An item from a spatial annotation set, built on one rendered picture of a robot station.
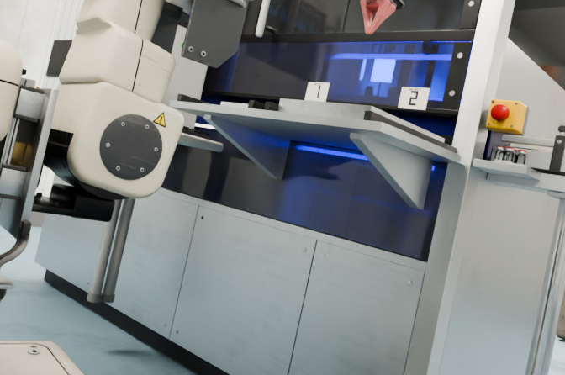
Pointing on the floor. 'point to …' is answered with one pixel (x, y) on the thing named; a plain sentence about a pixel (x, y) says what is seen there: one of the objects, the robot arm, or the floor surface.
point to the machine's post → (443, 267)
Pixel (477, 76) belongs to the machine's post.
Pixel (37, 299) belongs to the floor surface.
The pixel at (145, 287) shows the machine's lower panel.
